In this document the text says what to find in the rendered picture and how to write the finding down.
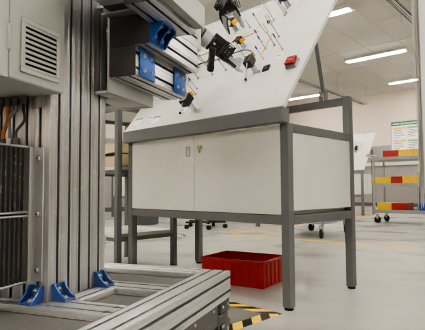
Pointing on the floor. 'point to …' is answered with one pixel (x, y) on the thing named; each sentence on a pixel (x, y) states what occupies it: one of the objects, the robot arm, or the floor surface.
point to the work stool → (205, 222)
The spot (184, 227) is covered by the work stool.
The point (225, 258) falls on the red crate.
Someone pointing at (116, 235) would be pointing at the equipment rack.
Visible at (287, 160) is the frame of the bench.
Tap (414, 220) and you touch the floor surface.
